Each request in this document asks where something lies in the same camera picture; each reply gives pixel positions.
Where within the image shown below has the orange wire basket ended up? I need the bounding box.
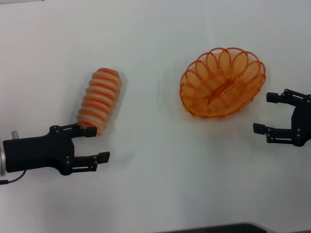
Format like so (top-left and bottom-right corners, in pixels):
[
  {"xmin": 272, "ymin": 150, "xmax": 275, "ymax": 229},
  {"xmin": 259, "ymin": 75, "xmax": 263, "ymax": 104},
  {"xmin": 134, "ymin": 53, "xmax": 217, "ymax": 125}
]
[{"xmin": 179, "ymin": 46, "xmax": 267, "ymax": 120}]

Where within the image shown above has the orange white striped bread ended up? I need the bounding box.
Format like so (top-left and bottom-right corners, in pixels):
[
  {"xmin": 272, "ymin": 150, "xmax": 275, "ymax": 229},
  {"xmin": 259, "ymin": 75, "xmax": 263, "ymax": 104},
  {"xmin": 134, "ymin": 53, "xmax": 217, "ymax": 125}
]
[{"xmin": 76, "ymin": 67, "xmax": 123, "ymax": 136}]

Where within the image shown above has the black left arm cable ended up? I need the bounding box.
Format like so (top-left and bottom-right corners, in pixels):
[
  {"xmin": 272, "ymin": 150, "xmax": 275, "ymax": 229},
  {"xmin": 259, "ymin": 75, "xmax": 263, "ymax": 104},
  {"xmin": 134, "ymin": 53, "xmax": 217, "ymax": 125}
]
[{"xmin": 0, "ymin": 170, "xmax": 27, "ymax": 186}]

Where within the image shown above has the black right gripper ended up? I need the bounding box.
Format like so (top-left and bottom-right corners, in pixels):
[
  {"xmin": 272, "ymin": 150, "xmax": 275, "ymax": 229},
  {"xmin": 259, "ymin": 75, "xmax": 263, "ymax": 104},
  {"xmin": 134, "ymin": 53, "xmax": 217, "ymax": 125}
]
[{"xmin": 253, "ymin": 88, "xmax": 311, "ymax": 148}]

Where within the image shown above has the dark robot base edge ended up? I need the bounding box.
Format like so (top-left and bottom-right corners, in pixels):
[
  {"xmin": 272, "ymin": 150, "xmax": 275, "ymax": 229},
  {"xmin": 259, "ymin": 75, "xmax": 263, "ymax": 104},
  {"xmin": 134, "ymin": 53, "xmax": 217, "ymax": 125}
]
[{"xmin": 155, "ymin": 221, "xmax": 276, "ymax": 233}]

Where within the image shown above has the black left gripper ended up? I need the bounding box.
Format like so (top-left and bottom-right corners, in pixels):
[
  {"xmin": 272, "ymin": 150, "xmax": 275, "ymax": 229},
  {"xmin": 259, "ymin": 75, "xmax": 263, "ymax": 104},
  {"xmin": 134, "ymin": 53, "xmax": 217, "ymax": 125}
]
[{"xmin": 2, "ymin": 123, "xmax": 111, "ymax": 176}]

